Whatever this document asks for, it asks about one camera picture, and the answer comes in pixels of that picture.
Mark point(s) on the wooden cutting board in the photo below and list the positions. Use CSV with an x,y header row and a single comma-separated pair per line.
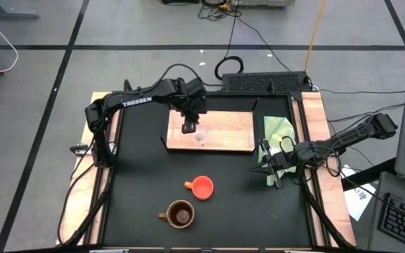
x,y
230,131

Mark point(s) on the brown green ceramic mug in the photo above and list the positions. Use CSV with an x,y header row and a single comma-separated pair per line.
x,y
181,215

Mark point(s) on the white paper sheet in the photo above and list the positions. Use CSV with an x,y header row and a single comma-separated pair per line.
x,y
359,202

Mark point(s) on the small clear plastic cup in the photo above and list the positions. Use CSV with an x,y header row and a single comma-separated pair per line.
x,y
201,137

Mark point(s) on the black perforated computer case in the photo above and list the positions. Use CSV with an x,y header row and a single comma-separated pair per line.
x,y
262,81

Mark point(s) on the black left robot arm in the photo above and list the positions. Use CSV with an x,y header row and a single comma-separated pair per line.
x,y
135,100

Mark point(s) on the grey metal table leg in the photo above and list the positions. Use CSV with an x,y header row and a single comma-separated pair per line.
x,y
9,15

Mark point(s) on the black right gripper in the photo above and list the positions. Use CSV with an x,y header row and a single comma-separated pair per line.
x,y
283,162

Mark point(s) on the black work mat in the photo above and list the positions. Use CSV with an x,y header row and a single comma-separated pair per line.
x,y
146,211

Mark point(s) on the black flat crossbar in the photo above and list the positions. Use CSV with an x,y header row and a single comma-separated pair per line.
x,y
367,177

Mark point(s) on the orange plastic cup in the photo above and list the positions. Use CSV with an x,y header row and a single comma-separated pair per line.
x,y
202,187

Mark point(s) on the black keyboard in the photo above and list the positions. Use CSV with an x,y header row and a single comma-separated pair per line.
x,y
404,221

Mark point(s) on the black metal table frame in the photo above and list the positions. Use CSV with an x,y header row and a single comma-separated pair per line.
x,y
244,95

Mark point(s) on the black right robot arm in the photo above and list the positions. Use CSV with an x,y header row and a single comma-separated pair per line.
x,y
350,138

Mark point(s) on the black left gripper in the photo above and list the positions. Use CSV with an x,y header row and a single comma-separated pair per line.
x,y
195,102

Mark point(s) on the light green cloth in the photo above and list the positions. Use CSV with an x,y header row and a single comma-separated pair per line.
x,y
274,126

